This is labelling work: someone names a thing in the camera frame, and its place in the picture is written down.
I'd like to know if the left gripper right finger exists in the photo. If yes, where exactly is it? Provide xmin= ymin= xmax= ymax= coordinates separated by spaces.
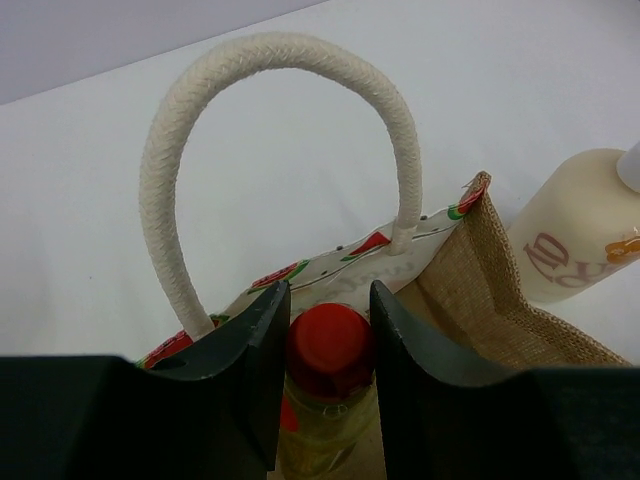
xmin=370 ymin=281 xmax=639 ymax=479

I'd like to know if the cream pump lotion bottle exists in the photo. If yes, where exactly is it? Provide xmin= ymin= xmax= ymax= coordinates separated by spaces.
xmin=508 ymin=145 xmax=639 ymax=303

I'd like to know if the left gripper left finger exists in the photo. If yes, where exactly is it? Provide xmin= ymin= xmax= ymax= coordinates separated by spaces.
xmin=1 ymin=282 xmax=290 ymax=479

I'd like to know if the burlap watermelon canvas bag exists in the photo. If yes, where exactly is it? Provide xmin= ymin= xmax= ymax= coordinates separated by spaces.
xmin=139 ymin=32 xmax=624 ymax=368

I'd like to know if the yellow red-capped bottle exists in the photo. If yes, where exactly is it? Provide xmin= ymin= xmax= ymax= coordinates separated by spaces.
xmin=278 ymin=303 xmax=377 ymax=479

